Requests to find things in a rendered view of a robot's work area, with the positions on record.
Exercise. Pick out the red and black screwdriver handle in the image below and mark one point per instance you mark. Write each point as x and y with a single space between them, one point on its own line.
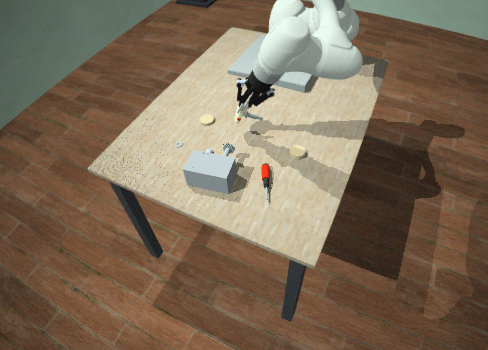
266 177

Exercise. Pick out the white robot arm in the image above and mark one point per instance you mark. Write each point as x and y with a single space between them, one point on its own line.
329 54

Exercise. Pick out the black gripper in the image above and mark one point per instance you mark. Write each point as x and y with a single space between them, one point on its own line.
256 84

